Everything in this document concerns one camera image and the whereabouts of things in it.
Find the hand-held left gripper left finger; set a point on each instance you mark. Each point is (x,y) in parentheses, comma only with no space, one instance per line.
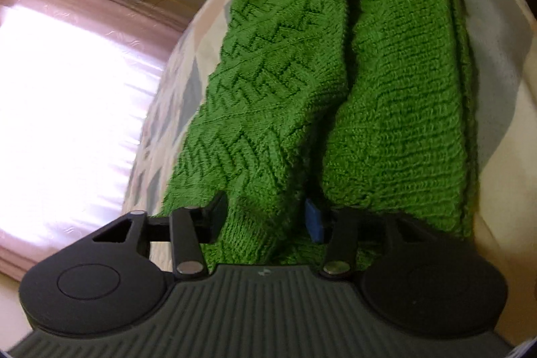
(218,215)

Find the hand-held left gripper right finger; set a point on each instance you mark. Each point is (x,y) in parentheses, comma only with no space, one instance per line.
(314,221)

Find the green knit sweater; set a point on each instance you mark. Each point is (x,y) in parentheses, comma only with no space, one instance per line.
(289,89)

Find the checked teddy bear quilt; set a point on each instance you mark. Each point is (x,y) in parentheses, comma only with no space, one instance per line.
(188,60)

